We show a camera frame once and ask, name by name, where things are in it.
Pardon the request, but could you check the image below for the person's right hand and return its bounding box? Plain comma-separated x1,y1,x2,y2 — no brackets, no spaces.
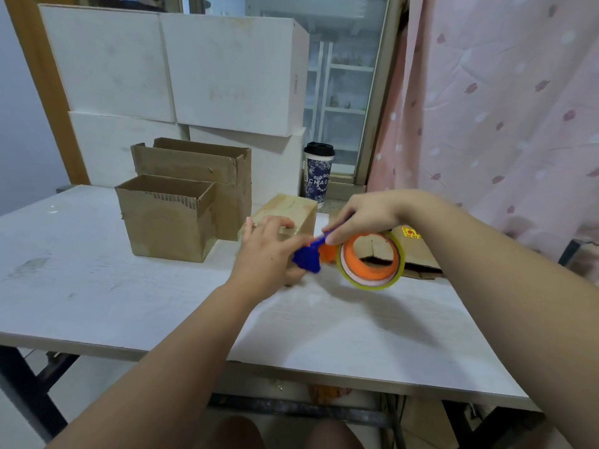
323,189,415,246

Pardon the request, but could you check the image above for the person's left hand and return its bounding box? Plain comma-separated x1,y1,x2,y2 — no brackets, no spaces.
228,216,315,304

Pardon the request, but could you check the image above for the orange and blue tape dispenser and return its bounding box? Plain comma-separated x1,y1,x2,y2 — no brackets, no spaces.
292,231,403,286

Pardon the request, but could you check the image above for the small cardboard box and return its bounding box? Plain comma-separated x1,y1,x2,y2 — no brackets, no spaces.
239,193,319,287

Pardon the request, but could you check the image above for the person's right forearm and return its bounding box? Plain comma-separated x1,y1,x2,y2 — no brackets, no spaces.
401,190,599,449

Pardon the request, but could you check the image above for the person's left forearm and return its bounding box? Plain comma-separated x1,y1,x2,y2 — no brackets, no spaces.
47,281,264,449

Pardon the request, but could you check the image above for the tall open cardboard box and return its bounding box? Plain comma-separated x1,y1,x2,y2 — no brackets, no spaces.
130,137,253,242

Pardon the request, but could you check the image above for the patterned paper cup black lid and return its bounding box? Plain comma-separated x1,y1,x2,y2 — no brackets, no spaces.
304,142,336,204

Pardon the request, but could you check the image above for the white cardboard box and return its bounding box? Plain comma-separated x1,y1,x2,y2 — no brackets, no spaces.
159,12,310,137
69,111,184,188
187,125,307,207
39,4,177,123

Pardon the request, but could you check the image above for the clear packing tape roll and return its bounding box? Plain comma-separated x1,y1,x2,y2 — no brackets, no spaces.
336,231,406,291

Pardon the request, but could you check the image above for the flattened cardboard box yellow sticker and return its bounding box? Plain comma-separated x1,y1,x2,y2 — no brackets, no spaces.
328,215,444,280

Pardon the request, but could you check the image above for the short open cardboard box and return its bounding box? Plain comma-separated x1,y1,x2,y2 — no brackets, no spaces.
114,175,219,263

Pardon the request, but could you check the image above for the orange plastic bag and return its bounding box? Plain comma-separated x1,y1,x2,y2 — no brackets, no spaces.
308,384,353,404

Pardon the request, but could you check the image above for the white shelf behind glass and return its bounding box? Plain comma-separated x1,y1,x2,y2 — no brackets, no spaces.
304,39,375,169

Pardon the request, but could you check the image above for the person's right leg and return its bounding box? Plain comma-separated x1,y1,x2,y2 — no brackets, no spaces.
309,418,365,449

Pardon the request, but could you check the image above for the person's leg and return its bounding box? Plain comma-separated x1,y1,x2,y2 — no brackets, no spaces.
309,418,365,449
202,415,266,449

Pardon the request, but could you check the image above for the person's left leg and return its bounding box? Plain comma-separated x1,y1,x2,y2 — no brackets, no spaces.
202,415,266,449

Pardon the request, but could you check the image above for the pink dotted curtain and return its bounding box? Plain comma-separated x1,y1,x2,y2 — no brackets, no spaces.
366,0,599,276

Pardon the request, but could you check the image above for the glass window metal frame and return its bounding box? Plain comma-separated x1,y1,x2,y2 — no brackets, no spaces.
180,0,409,186

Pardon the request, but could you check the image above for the black chair frame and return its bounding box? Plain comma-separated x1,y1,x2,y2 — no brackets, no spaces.
558,238,591,268

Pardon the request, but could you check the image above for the brown wooden door frame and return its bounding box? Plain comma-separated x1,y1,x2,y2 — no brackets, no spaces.
4,0,90,186

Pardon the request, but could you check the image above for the black metal table frame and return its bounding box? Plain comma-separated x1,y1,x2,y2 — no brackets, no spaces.
0,345,546,449

